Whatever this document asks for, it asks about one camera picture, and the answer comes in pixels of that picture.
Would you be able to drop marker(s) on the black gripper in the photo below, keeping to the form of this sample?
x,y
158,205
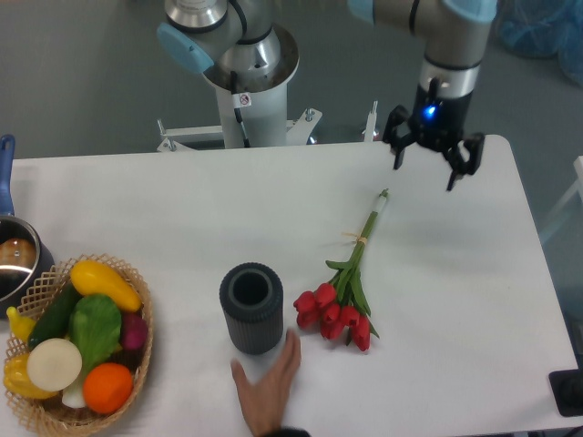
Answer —
x,y
437,123

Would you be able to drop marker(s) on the red tulip bouquet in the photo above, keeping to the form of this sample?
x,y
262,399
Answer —
x,y
339,305

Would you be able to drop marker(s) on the dark grey ribbed vase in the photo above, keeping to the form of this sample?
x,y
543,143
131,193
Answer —
x,y
251,297

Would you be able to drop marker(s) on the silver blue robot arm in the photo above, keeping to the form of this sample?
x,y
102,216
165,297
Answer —
x,y
249,60

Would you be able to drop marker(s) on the dark sleeved forearm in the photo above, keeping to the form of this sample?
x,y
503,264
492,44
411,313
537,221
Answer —
x,y
287,432

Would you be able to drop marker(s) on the person's hand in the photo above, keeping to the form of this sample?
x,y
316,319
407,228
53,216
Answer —
x,y
263,403

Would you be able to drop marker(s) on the blue plastic bag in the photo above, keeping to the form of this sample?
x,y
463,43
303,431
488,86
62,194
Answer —
x,y
543,29

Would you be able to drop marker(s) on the black device at table edge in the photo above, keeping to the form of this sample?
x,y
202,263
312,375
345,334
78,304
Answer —
x,y
567,391

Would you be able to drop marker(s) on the purple red onion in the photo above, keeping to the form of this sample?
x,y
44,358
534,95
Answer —
x,y
134,332

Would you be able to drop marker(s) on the yellow squash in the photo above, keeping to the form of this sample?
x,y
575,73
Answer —
x,y
90,277

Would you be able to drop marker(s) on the green lettuce leaf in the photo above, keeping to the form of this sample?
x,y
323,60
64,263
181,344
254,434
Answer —
x,y
94,328

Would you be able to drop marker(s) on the woven wicker basket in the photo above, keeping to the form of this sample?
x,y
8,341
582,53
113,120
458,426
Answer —
x,y
67,413

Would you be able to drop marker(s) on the orange fruit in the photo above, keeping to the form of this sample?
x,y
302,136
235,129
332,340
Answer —
x,y
107,387

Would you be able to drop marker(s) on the green cucumber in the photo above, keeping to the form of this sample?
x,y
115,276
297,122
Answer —
x,y
55,320

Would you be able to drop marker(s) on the white round onion slice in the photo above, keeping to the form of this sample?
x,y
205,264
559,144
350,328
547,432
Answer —
x,y
54,364

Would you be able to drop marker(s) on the yellow bell pepper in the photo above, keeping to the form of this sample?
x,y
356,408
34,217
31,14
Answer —
x,y
17,381

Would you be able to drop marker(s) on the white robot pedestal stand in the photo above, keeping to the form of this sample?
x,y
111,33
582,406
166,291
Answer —
x,y
247,119

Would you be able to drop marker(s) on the blue handled saucepan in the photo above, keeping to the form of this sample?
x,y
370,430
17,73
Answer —
x,y
24,257

